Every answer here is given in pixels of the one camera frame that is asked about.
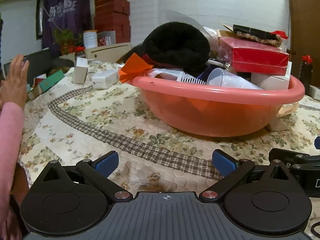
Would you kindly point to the person's left hand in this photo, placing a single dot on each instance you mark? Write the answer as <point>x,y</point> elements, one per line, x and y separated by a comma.
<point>14,87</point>

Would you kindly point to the leopard print black glove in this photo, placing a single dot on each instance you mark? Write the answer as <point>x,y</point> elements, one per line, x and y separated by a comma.
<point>274,38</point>

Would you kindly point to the floral quilted tablecloth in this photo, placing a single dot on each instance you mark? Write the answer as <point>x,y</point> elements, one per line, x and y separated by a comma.
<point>72,122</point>

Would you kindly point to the purple hanging shirt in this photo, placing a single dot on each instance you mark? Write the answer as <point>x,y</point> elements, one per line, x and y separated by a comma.
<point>59,15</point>

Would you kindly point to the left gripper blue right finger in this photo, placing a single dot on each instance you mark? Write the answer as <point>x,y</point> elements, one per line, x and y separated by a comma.
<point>224,163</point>

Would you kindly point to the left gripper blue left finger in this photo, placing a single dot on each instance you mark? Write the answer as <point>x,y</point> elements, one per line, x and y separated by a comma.
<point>107,163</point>

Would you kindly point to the teal green box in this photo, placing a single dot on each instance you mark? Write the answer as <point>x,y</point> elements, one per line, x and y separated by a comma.
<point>45,85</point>

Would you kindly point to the stack of white containers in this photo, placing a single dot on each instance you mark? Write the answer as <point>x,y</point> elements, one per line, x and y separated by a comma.
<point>90,39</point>

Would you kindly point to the clear plastic cup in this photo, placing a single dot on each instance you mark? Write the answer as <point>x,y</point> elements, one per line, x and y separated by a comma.
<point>222,78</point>

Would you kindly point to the black fuzzy hat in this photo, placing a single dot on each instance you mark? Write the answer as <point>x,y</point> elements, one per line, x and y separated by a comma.
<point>177,45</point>

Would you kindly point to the pink plastic basin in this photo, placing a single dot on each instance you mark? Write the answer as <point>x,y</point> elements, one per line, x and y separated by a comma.
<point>212,111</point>

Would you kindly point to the white medicine box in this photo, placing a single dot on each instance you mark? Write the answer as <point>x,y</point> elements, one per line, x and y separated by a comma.
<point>272,82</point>

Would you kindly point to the brown cardboard box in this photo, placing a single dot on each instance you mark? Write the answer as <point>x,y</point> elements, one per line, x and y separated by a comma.
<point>234,32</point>

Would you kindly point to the pink sleeved forearm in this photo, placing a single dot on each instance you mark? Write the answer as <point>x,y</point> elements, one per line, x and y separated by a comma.
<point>12,121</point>

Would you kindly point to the cream cabinet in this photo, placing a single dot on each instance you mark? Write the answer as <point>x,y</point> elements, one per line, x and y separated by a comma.
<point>109,53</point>

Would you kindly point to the black monitor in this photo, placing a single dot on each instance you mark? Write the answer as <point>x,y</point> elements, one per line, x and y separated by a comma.
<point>39,63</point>

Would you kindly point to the stack of red boxes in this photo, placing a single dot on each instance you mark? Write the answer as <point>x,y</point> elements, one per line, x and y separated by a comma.
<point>111,21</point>

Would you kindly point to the red flat box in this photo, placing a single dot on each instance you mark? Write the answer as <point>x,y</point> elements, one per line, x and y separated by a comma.
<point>252,57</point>

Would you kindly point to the potted green plant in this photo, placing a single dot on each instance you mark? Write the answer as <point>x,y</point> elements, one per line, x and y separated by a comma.
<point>68,41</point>

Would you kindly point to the flat white box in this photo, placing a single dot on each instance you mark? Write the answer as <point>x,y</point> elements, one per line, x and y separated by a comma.
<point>105,79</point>

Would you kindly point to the tall white box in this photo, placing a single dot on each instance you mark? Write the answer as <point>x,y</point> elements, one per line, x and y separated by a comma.
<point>80,71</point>

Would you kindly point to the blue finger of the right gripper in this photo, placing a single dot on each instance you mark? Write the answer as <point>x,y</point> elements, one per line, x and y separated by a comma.
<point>317,142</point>

